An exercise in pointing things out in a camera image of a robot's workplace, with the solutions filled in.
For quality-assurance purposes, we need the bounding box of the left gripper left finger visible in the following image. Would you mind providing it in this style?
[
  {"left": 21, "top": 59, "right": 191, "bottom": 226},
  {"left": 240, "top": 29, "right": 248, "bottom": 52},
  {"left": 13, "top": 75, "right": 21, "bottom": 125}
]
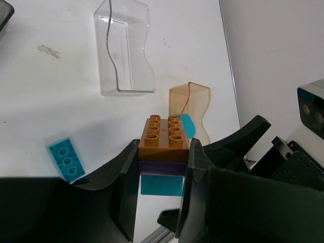
[{"left": 1, "top": 139, "right": 140, "bottom": 242}]

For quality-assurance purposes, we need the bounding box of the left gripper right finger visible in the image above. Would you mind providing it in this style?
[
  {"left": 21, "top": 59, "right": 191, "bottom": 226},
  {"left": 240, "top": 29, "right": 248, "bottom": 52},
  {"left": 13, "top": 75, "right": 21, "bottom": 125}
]
[{"left": 176, "top": 139, "right": 323, "bottom": 242}]

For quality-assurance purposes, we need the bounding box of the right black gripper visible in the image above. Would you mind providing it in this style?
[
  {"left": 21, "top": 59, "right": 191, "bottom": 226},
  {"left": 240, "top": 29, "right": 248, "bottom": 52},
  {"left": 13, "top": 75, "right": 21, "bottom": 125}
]
[{"left": 204, "top": 115, "right": 323, "bottom": 192}]

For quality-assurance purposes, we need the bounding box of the small teal lego brick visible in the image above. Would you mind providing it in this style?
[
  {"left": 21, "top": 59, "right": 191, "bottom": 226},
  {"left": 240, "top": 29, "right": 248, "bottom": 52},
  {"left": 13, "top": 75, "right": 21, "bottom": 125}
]
[{"left": 141, "top": 175, "right": 184, "bottom": 196}]

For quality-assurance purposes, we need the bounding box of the thin purple lego plate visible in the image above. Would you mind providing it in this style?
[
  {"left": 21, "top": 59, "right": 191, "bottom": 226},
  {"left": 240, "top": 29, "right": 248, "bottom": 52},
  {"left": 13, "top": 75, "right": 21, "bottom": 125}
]
[{"left": 139, "top": 161, "right": 187, "bottom": 176}]

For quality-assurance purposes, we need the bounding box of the orange lego brick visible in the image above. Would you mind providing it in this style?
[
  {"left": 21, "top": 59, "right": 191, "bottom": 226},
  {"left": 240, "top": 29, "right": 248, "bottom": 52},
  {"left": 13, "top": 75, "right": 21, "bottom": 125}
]
[{"left": 138, "top": 114, "right": 189, "bottom": 163}]

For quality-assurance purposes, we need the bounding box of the teal rounded lego brick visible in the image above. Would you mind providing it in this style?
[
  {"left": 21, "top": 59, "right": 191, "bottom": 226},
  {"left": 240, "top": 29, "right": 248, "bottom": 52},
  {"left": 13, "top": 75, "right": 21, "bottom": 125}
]
[{"left": 180, "top": 113, "right": 196, "bottom": 139}]

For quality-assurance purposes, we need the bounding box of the amber plastic container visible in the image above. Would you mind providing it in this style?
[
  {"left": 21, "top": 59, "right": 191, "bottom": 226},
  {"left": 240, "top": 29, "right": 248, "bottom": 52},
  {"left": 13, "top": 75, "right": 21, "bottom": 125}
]
[{"left": 169, "top": 82, "right": 211, "bottom": 145}]

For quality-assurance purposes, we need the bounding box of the teal flat lego brick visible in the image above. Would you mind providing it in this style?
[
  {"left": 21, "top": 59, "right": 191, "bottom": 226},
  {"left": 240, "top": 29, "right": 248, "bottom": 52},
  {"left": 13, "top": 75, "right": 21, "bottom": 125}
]
[{"left": 45, "top": 136, "right": 86, "bottom": 184}]

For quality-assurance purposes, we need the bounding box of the clear plastic container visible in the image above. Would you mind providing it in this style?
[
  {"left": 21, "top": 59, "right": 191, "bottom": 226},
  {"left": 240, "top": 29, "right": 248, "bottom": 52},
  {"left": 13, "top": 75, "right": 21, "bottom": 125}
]
[{"left": 95, "top": 1, "right": 156, "bottom": 96}]

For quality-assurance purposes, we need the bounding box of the smoky grey plastic container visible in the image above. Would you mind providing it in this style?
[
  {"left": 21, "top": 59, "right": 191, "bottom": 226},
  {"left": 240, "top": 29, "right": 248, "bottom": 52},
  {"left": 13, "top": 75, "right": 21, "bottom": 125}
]
[{"left": 0, "top": 0, "right": 15, "bottom": 33}]

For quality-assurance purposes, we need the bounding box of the side aluminium rail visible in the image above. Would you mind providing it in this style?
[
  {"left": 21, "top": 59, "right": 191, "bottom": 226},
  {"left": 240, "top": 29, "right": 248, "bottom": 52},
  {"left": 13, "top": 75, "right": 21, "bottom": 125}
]
[{"left": 218, "top": 0, "right": 241, "bottom": 128}]

